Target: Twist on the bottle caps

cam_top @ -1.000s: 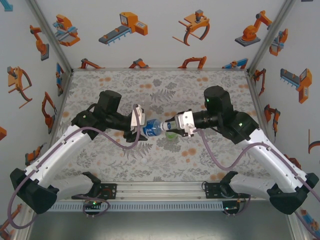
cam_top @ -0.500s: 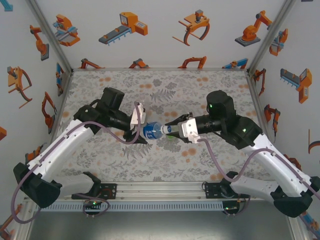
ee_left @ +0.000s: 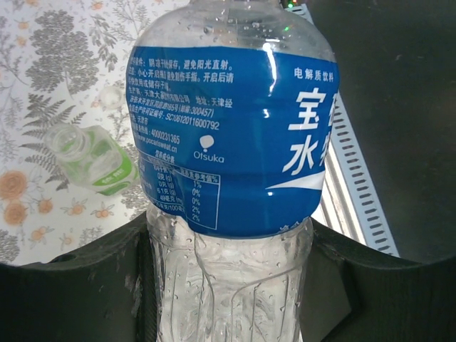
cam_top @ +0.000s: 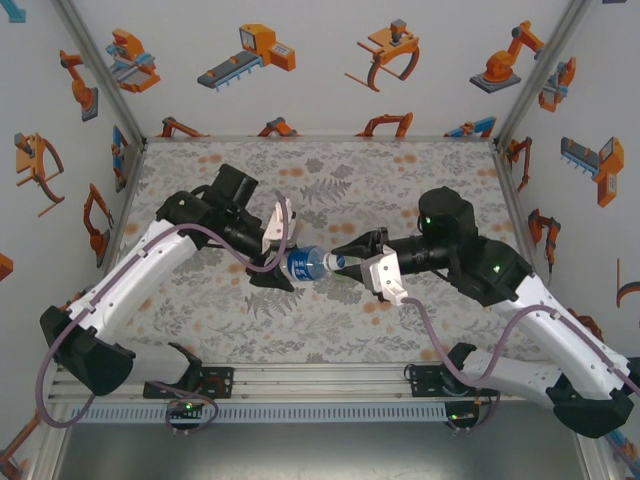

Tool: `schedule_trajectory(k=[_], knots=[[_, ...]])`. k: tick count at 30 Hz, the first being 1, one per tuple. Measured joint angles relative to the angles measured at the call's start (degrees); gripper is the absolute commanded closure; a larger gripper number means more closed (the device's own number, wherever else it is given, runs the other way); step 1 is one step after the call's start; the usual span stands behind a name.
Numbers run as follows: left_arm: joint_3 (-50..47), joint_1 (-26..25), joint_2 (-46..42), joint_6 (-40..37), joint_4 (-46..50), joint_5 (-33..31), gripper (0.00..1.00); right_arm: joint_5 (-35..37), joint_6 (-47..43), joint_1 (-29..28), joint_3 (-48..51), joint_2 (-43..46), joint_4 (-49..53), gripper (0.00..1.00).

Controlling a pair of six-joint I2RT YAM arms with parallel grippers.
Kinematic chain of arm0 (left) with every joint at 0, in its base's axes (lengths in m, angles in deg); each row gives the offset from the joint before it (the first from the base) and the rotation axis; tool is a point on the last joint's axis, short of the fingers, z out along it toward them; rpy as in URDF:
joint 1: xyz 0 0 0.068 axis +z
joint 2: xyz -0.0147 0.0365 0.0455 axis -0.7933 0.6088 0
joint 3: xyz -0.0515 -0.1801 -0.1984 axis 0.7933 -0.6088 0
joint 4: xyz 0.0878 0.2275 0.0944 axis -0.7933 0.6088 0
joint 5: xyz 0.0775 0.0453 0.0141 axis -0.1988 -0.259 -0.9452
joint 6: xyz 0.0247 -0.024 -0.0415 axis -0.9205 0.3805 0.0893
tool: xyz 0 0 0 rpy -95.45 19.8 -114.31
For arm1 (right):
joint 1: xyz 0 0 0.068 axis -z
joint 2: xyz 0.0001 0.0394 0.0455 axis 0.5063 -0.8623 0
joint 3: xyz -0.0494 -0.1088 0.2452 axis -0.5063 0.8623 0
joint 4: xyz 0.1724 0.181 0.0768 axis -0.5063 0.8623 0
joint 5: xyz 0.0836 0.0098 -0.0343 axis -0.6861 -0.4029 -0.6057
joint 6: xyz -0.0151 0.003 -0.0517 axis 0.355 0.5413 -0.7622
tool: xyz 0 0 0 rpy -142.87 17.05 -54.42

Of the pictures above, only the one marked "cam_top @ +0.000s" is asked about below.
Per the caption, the clear bottle with blue label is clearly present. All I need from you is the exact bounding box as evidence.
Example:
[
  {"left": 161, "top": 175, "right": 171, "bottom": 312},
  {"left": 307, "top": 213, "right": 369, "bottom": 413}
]
[{"left": 284, "top": 244, "right": 336, "bottom": 284}]

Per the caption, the floral patterned table cover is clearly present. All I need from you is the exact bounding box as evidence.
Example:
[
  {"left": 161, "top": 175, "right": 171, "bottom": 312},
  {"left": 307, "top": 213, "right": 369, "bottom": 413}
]
[{"left": 99, "top": 139, "right": 556, "bottom": 365}]

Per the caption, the controller board with green light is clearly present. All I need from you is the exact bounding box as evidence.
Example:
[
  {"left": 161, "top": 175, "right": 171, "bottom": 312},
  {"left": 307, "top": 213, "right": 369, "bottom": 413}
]
[
  {"left": 443, "top": 407, "right": 481, "bottom": 425},
  {"left": 164, "top": 399, "right": 207, "bottom": 421}
]

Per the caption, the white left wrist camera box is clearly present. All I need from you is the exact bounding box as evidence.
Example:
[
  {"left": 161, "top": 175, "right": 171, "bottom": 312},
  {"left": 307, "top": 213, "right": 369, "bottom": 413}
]
[{"left": 261, "top": 199, "right": 300, "bottom": 255}]

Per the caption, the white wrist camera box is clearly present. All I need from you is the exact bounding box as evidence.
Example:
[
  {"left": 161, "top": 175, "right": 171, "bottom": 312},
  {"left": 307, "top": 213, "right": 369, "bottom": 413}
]
[
  {"left": 261, "top": 199, "right": 300, "bottom": 255},
  {"left": 367, "top": 251, "right": 410, "bottom": 307}
]

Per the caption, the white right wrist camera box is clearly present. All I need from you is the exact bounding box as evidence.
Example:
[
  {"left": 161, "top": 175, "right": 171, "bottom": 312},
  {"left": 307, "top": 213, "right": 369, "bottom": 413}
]
[{"left": 367, "top": 251, "right": 410, "bottom": 307}]

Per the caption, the aluminium table edge rail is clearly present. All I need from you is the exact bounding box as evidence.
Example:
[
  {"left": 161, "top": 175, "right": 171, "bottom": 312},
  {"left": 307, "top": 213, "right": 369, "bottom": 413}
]
[
  {"left": 492, "top": 148, "right": 556, "bottom": 311},
  {"left": 97, "top": 142, "right": 149, "bottom": 286},
  {"left": 143, "top": 133, "right": 497, "bottom": 145}
]

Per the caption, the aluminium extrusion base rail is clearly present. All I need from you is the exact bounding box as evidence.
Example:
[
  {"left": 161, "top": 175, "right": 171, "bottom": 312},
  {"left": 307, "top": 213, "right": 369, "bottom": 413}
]
[{"left": 47, "top": 362, "right": 551, "bottom": 401}]

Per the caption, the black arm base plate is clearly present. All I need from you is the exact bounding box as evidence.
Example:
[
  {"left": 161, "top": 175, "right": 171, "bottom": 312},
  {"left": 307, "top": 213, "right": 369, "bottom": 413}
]
[
  {"left": 403, "top": 363, "right": 451, "bottom": 399},
  {"left": 197, "top": 366, "right": 236, "bottom": 400}
]

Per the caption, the white slotted cable duct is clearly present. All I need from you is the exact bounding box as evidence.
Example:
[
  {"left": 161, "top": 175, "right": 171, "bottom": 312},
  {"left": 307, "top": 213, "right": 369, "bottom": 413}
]
[{"left": 69, "top": 402, "right": 447, "bottom": 424}]

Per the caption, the aluminium frame post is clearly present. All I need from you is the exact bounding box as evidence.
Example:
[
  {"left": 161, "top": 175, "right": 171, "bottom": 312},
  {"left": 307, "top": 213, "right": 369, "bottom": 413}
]
[
  {"left": 492, "top": 0, "right": 594, "bottom": 151},
  {"left": 49, "top": 0, "right": 149, "bottom": 149}
]

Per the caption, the aluminium frame leg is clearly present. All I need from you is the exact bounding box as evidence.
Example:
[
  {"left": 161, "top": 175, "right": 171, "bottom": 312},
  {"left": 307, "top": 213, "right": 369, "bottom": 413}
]
[
  {"left": 24, "top": 399, "right": 76, "bottom": 480},
  {"left": 569, "top": 432, "right": 619, "bottom": 480}
]

